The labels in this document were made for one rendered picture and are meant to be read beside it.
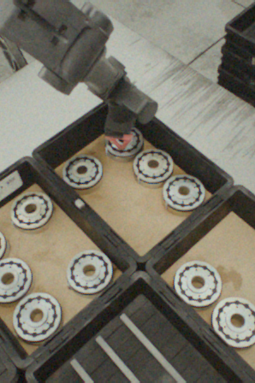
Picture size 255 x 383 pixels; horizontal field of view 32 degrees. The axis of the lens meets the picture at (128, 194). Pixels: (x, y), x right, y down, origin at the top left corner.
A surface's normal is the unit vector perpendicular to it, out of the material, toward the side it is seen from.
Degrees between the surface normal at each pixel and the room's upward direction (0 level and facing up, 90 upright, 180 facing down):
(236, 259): 0
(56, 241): 0
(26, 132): 0
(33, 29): 67
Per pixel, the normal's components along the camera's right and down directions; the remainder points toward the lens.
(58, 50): 0.44, 0.47
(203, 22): -0.04, -0.51
